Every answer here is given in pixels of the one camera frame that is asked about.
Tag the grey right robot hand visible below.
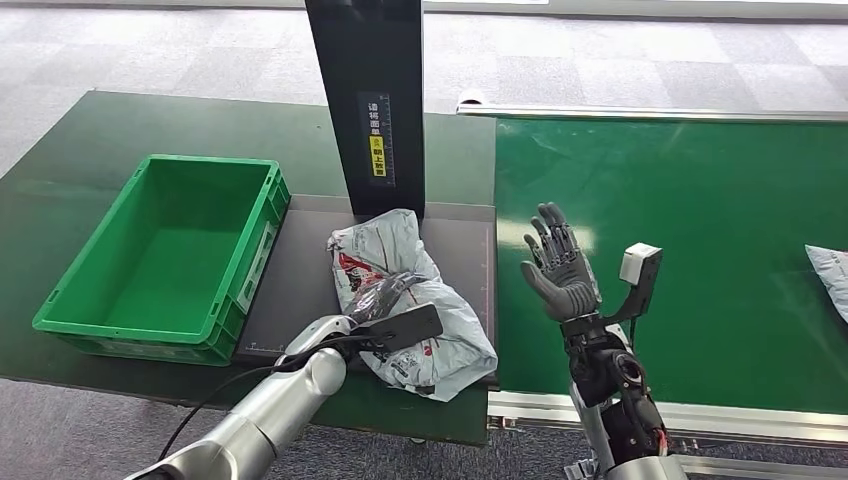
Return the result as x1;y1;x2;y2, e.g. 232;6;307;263
519;201;603;325

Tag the grey mailer package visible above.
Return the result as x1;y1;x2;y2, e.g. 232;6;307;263
325;208;500;404
804;243;848;325

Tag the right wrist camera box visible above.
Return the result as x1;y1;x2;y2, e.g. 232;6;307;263
598;242;664;321

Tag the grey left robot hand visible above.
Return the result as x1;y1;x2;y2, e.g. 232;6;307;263
343;270;427;327

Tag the green conveyor belt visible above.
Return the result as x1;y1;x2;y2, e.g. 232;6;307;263
494;116;848;417

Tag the dark green table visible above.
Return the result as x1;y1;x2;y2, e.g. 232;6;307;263
0;89;499;447

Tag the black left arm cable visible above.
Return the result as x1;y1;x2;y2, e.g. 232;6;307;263
157;333;374;463

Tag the green plastic crate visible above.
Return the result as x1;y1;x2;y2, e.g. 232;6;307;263
31;154;292;368

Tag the thin silver conveyor rail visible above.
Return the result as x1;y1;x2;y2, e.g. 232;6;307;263
455;89;848;125

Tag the flat grey mailer package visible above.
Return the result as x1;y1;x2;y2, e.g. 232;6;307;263
804;243;848;325

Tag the black inbound scanner machine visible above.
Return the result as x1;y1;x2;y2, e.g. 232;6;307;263
233;0;498;389

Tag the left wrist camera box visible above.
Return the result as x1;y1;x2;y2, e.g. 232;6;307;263
366;302;444;354

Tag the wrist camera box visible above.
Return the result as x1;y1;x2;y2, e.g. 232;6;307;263
598;242;664;321
366;302;444;354

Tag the black yellow label sticker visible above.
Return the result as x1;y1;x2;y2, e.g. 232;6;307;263
357;91;397;189

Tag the wide silver conveyor frame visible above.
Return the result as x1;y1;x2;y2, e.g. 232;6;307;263
486;390;848;480

